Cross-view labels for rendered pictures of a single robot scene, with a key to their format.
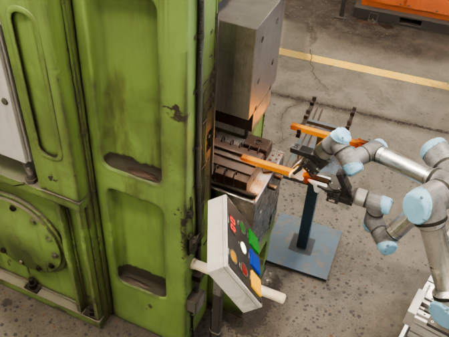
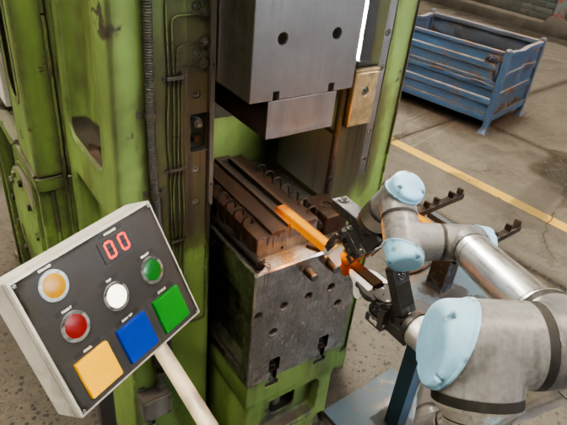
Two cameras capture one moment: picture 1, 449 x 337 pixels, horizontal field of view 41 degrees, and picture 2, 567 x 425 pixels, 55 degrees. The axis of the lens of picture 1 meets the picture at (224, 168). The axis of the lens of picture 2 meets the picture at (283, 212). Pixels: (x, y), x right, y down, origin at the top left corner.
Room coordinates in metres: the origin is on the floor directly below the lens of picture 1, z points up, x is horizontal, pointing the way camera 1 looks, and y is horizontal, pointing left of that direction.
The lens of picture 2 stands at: (0.91, -0.75, 1.83)
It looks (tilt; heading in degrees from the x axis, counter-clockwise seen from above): 33 degrees down; 30
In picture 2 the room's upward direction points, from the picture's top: 6 degrees clockwise
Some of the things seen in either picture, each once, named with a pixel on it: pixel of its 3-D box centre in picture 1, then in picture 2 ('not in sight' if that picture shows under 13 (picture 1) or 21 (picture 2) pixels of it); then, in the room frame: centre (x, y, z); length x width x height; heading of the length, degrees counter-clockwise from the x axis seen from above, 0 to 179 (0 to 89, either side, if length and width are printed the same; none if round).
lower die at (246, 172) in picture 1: (212, 158); (247, 200); (2.07, 0.06, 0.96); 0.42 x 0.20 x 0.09; 68
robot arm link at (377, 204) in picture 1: (377, 203); not in sight; (1.80, -0.66, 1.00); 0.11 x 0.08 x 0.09; 68
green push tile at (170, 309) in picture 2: (252, 241); (170, 309); (1.54, -0.13, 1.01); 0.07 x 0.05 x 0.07; 3
